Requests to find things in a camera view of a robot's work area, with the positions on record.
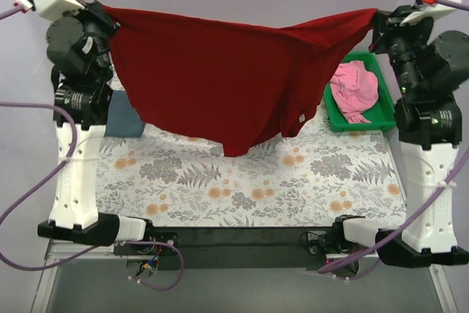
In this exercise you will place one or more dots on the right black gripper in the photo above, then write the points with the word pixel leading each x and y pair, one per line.
pixel 383 25

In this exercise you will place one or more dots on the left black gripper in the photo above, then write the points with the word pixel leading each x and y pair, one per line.
pixel 101 12

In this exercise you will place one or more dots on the red t-shirt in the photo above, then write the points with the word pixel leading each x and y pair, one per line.
pixel 232 83

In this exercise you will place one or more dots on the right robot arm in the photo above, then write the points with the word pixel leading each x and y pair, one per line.
pixel 428 71

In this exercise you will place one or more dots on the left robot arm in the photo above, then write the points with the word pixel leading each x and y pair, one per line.
pixel 78 46

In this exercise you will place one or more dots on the pink t-shirt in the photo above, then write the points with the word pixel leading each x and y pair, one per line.
pixel 354 90

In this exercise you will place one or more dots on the green plastic bin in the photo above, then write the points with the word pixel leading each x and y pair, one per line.
pixel 380 115

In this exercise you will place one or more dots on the folded blue-grey t-shirt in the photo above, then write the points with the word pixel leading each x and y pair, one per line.
pixel 123 120

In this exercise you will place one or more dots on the floral patterned table mat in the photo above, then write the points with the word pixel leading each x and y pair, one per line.
pixel 176 181

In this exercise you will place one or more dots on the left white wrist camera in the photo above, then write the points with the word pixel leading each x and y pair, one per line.
pixel 50 10

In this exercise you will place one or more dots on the aluminium frame rail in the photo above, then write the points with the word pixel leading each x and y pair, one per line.
pixel 99 282

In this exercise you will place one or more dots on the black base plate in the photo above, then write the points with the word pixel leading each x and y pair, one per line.
pixel 251 247

